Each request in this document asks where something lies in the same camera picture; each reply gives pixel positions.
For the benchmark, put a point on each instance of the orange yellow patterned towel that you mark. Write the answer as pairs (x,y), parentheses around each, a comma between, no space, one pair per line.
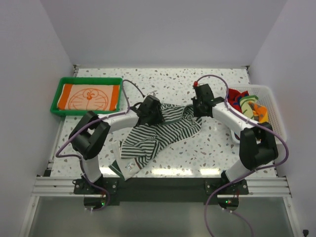
(251,109)

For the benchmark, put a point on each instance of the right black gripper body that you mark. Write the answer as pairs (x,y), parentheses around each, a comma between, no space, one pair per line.
(197,108)

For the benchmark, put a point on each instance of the black mounting base plate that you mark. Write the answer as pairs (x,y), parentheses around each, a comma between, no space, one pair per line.
(146,190)

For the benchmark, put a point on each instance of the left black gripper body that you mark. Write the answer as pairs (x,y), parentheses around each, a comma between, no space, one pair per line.
(155,117)

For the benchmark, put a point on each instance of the red blue patterned towel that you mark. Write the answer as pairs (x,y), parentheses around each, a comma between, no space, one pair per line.
(234,97)

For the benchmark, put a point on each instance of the green white striped towel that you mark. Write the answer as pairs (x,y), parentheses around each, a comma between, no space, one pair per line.
(144,142)

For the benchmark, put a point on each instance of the aluminium frame rail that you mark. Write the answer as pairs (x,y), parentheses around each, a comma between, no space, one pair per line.
(63,187)

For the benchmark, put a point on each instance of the orange folded cartoon towel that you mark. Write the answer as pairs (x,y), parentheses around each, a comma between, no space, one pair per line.
(89,97)

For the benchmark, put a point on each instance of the green plastic tray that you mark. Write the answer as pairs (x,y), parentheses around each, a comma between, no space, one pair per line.
(82,80)

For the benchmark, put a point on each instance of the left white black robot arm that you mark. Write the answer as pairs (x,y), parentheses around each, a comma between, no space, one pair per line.
(90,134)

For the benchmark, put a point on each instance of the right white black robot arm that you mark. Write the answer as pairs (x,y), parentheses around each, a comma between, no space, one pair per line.
(257,146)

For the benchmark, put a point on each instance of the white plastic basket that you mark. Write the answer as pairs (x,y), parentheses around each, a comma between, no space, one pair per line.
(267,99)

